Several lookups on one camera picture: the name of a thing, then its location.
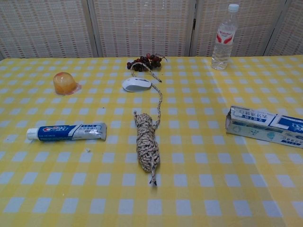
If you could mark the blue white toothpaste tube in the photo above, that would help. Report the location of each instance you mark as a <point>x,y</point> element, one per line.
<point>59,131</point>

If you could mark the blue white toothpaste box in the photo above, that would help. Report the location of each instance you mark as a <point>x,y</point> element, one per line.
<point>260,125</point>

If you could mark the white computer mouse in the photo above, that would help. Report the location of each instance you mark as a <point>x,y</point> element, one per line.
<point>136,84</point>

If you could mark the dark red grape bunch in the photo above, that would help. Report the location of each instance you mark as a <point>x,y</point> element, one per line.
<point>144,64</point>

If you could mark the small white crumb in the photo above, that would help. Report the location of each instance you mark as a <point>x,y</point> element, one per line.
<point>88,150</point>

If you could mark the yellow white checkered tablecloth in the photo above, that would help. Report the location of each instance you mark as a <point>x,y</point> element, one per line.
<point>213,165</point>

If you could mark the woven folding screen panel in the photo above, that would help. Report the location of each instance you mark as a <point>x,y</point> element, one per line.
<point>142,26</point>
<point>47,26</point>
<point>291,30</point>
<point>206,26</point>

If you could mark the orange jelly cup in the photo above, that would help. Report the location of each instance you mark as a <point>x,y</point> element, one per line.
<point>62,82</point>

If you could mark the clear plastic water bottle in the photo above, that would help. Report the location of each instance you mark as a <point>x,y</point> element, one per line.
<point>223,42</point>

